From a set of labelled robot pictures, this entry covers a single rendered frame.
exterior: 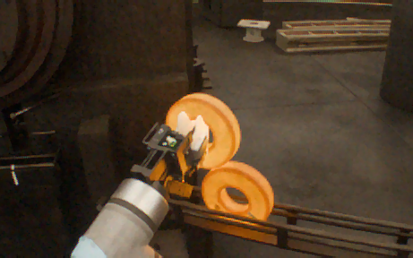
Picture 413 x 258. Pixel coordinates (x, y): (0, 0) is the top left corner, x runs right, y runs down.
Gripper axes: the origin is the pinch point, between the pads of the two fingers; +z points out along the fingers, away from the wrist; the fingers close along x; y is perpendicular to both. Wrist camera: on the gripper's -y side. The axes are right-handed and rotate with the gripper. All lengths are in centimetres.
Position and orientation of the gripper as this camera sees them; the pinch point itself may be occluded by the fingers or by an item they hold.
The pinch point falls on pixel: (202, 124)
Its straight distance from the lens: 74.3
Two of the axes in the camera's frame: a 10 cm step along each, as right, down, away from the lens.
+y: -1.2, -7.2, -6.9
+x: -9.0, -2.1, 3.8
